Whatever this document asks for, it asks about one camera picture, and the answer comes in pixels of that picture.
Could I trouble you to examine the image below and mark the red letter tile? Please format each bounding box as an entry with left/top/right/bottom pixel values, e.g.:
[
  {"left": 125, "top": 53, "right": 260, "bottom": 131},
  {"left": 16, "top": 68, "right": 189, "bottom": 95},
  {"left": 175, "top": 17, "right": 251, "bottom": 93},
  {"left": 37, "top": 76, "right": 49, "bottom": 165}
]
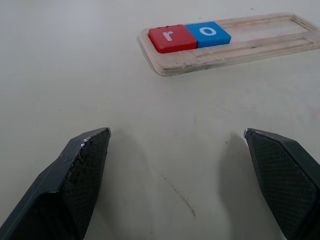
[{"left": 148, "top": 24, "right": 198, "bottom": 54}]

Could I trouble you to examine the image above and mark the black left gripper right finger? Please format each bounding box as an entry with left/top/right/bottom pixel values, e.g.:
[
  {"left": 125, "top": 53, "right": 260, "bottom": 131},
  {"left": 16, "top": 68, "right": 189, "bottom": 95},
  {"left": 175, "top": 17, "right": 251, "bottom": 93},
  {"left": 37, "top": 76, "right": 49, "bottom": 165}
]
[{"left": 243, "top": 127, "right": 320, "bottom": 240}]

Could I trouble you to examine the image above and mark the wooden letter tray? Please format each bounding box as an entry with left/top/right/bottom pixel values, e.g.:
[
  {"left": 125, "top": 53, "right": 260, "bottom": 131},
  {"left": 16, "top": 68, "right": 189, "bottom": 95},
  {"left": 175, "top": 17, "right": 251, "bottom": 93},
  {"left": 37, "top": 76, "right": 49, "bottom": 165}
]
[{"left": 136, "top": 11, "right": 320, "bottom": 77}]

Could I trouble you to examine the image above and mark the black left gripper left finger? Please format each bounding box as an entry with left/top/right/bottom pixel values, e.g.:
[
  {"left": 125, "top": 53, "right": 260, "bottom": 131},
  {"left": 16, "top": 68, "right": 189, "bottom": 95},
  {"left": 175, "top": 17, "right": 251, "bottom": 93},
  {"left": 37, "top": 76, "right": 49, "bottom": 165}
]
[{"left": 0, "top": 127, "right": 112, "bottom": 240}]

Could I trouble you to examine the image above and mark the blue letter tile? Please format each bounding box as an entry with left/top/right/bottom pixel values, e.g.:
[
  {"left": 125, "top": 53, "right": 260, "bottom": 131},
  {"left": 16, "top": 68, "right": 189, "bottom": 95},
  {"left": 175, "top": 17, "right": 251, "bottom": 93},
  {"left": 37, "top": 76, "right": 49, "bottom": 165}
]
[{"left": 184, "top": 21, "right": 232, "bottom": 49}]

